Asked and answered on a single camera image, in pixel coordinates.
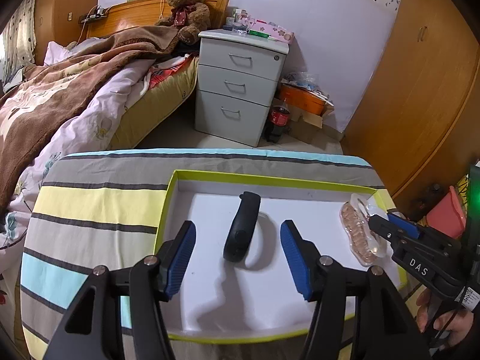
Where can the striped table cloth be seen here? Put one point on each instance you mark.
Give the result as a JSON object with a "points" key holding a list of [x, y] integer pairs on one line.
{"points": [[103, 208]]}

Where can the person's right hand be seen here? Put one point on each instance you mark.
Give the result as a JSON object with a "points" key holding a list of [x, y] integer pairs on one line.
{"points": [[459, 324]]}

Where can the white floral duvet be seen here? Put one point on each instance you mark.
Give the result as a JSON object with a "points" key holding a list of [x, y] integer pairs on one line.
{"points": [[122, 113]]}

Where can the pink floral box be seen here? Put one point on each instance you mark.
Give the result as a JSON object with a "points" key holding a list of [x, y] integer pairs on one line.
{"points": [[270, 31]]}

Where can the brown teddy bear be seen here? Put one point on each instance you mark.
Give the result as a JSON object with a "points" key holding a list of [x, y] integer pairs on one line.
{"points": [[190, 17]]}

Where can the orange storage box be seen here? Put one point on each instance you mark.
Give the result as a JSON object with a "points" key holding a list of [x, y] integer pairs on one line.
{"points": [[302, 99]]}

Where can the clear amber hair claw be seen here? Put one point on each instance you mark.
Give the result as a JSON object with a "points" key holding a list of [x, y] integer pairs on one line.
{"points": [[365, 244]]}

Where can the cola bottle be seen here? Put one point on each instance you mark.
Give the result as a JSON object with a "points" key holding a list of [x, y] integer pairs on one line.
{"points": [[278, 119]]}

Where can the black fitness band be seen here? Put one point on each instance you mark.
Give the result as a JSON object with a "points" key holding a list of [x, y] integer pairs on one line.
{"points": [[242, 228]]}

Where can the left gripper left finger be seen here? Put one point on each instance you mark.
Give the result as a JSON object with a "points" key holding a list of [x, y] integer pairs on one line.
{"points": [[91, 326]]}

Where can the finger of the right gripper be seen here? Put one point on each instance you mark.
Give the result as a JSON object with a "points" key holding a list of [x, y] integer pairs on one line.
{"points": [[405, 224], [386, 228]]}

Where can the wooden bed headboard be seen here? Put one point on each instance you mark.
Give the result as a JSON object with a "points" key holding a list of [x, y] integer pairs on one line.
{"points": [[146, 12]]}

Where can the wooden wardrobe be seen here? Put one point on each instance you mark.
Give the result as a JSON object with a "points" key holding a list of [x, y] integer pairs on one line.
{"points": [[420, 89]]}

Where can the grey drawer nightstand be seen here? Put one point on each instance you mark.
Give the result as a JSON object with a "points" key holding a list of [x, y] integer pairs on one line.
{"points": [[237, 77]]}

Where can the pink plastic bucket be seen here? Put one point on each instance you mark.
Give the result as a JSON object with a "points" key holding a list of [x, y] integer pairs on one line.
{"points": [[448, 216]]}

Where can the brown fleece blanket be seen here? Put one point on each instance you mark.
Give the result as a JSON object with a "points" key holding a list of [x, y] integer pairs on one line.
{"points": [[49, 96]]}

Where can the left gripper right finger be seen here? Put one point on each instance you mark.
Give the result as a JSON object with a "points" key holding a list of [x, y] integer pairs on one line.
{"points": [[384, 326]]}

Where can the patterned curtain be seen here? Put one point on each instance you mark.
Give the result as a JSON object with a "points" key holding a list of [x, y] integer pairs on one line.
{"points": [[18, 40]]}

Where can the green shallow box tray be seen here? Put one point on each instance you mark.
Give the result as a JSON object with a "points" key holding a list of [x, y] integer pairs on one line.
{"points": [[254, 300]]}

